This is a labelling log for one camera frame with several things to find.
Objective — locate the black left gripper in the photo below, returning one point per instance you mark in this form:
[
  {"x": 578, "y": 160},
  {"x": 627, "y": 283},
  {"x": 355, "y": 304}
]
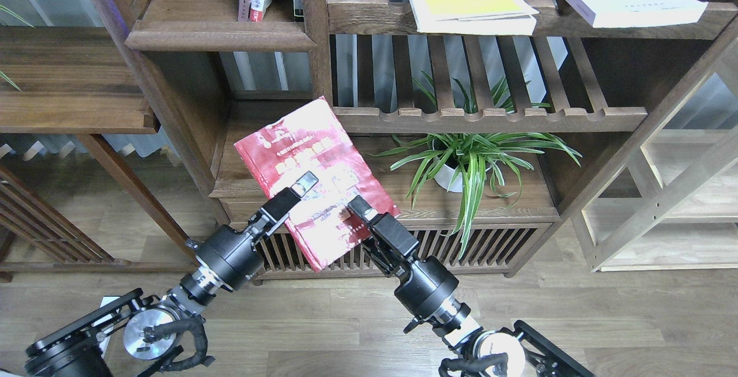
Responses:
[{"x": 231, "y": 256}]

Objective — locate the spider plant in white pot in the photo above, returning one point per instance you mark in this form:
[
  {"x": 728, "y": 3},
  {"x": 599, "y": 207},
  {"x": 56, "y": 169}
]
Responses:
[{"x": 476, "y": 160}]

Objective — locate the dark wooden side table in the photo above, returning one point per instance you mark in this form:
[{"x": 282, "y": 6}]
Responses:
[{"x": 74, "y": 82}]

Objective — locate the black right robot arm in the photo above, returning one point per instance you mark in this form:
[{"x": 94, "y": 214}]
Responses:
[{"x": 504, "y": 352}]

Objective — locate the dark wooden bookshelf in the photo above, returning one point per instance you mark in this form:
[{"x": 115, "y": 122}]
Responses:
[{"x": 209, "y": 78}]

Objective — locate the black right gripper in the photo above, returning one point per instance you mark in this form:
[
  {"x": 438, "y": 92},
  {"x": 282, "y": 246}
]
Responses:
[{"x": 426, "y": 286}]

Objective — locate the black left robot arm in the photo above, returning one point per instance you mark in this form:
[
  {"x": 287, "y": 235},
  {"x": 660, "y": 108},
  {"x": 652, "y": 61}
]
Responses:
[{"x": 168, "y": 331}]

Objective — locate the light wooden shelf frame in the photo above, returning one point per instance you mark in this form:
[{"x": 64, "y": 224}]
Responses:
[{"x": 674, "y": 206}]

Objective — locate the yellow cover book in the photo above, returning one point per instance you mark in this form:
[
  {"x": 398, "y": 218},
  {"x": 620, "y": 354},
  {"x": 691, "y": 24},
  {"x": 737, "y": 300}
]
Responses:
[{"x": 474, "y": 17}]

